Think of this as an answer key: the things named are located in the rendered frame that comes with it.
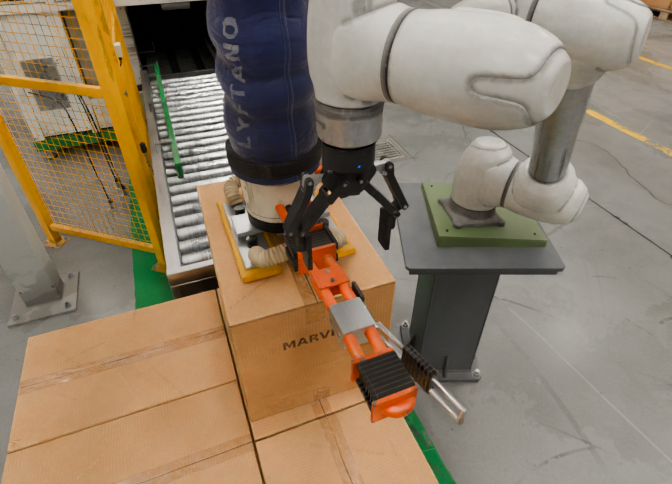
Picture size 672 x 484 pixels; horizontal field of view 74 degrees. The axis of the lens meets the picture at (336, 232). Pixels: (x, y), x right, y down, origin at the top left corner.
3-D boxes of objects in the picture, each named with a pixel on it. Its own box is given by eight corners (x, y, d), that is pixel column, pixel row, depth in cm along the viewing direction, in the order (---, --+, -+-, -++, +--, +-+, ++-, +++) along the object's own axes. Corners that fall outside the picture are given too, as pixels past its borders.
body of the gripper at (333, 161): (365, 120, 65) (363, 175, 71) (310, 130, 63) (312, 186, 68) (389, 143, 60) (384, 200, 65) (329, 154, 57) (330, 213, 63)
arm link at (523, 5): (467, -26, 86) (538, -17, 80) (497, -27, 99) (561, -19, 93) (452, 46, 93) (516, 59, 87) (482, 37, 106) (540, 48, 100)
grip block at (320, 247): (284, 251, 99) (282, 231, 95) (325, 241, 102) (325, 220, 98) (296, 276, 93) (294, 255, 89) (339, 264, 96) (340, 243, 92)
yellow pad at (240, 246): (217, 206, 130) (214, 192, 127) (250, 199, 133) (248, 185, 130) (243, 284, 105) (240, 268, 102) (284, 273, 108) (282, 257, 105)
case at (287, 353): (216, 277, 165) (195, 185, 140) (319, 253, 176) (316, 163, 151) (250, 423, 121) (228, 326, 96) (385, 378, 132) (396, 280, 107)
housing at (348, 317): (326, 322, 83) (326, 305, 80) (360, 311, 85) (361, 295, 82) (341, 351, 78) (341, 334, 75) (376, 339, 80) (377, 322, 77)
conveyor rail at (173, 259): (146, 95, 341) (139, 70, 329) (153, 94, 342) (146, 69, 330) (178, 309, 172) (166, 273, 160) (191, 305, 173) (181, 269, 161)
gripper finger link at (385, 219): (380, 207, 73) (384, 206, 73) (377, 240, 77) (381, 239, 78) (388, 217, 71) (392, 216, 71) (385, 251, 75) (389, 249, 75)
